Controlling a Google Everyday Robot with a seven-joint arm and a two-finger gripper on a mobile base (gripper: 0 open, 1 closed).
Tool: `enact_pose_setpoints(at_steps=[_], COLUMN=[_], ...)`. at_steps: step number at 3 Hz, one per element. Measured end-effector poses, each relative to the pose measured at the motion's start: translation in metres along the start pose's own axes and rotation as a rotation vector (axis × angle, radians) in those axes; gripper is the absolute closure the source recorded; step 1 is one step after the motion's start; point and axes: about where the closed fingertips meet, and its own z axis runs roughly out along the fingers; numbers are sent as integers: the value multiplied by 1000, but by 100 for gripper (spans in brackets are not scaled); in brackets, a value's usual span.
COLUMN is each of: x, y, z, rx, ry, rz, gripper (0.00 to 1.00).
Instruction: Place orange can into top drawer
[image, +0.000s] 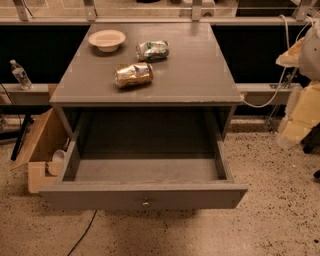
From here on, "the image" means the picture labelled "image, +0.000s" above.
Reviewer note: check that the white shallow bowl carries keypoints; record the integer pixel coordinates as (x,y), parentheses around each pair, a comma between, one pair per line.
(107,40)

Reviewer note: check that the grey open top drawer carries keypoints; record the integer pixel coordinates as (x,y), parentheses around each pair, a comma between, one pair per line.
(118,159)

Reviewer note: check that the black bar beside box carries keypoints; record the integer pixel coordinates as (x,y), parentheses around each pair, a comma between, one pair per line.
(27,120)

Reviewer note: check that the open cardboard box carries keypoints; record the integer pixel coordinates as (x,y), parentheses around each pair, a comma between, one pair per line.
(45,136)

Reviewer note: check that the grey cabinet with top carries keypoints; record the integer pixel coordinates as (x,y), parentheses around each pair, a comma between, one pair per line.
(194,74)

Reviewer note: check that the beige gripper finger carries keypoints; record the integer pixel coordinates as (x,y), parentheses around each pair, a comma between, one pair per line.
(291,57)

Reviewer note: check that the clear plastic water bottle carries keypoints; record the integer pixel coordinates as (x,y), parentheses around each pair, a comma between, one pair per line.
(20,74)

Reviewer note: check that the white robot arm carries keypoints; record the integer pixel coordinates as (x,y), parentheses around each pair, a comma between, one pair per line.
(310,54)

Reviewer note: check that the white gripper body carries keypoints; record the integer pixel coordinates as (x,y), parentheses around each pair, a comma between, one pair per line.
(310,60)

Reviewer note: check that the white cup in box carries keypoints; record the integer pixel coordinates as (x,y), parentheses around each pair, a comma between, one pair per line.
(55,166)

